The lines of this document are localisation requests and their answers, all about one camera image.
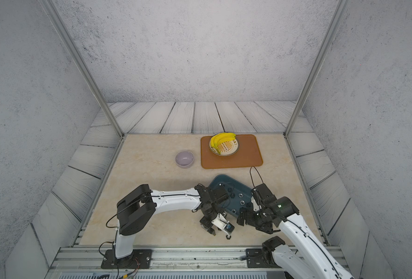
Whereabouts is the teal plastic storage box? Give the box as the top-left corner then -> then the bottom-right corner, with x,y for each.
209,174 -> 254,218

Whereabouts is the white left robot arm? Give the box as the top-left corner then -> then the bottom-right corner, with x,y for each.
113,184 -> 234,259

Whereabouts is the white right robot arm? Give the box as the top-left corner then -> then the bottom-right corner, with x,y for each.
237,183 -> 353,279

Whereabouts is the lilac ceramic bowl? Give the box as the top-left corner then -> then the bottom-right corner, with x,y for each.
175,150 -> 195,169

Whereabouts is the brown rectangular mat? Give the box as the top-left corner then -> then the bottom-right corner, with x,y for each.
200,134 -> 264,169

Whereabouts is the patterned plate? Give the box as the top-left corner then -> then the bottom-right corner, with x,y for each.
209,138 -> 239,156

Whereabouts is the yellow banana bunch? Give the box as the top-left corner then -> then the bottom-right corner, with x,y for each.
209,133 -> 236,148

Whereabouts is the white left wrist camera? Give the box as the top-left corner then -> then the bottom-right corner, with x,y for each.
211,213 -> 235,237

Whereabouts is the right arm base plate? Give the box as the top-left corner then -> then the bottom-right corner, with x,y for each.
241,248 -> 280,269

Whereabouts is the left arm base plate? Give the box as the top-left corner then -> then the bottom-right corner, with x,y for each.
101,249 -> 152,270

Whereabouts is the aluminium front rail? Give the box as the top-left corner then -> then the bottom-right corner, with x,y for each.
47,246 -> 290,279

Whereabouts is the right aluminium frame post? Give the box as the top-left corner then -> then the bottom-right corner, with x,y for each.
284,0 -> 350,138

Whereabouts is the aluminium frame post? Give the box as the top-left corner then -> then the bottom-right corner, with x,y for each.
284,0 -> 350,138
39,0 -> 124,139

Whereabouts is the left aluminium frame post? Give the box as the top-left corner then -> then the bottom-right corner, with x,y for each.
39,0 -> 124,139

